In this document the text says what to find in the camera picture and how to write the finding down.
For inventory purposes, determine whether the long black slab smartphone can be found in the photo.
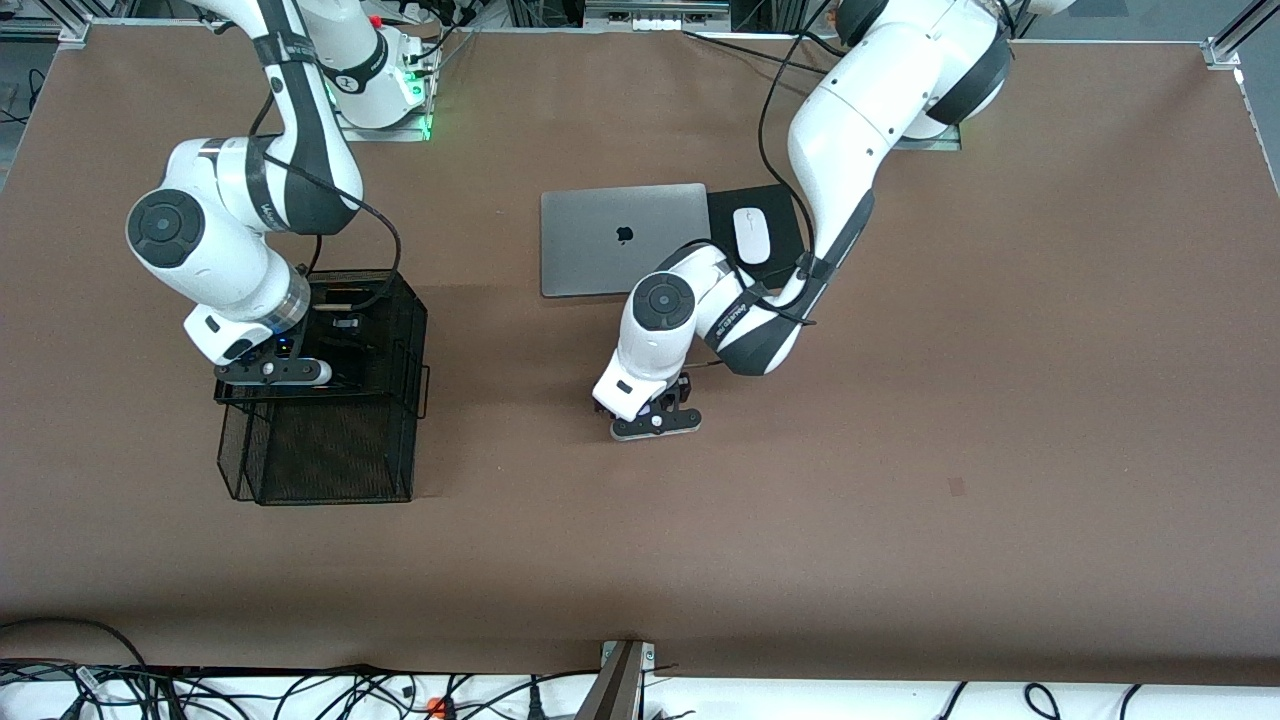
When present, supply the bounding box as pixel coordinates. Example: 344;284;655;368
310;298;376;393

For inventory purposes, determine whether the black wire mesh two-tier tray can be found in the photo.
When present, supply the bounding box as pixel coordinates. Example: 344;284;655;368
214;268;431;506

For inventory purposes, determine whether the white computer mouse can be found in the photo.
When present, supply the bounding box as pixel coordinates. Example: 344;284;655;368
733;207;772;266

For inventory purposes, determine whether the aluminium frame profile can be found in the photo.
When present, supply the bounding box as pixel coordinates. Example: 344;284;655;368
1205;0;1280;71
0;0;93;46

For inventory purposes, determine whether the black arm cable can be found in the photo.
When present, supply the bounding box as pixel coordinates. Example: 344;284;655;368
650;25;831;371
250;90;403;313

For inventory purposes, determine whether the thick dark floor cable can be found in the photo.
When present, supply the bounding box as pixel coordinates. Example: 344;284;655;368
0;617;151;673

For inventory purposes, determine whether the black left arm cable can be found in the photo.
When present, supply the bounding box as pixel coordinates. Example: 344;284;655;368
650;25;831;371

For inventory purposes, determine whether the aluminium rail with white connectors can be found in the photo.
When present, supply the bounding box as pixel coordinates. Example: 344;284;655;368
582;0;734;31

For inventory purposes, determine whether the black cable on table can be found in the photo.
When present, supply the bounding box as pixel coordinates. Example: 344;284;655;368
685;30;816;71

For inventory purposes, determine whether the black mouse pad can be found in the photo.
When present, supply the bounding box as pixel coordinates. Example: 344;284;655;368
706;183;806;291

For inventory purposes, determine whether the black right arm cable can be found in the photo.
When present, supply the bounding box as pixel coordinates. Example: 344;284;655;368
250;90;403;313

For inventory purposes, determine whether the grey closed laptop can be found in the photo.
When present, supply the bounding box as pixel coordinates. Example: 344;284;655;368
540;183;713;299

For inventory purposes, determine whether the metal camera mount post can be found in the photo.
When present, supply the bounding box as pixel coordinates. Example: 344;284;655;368
575;640;658;720

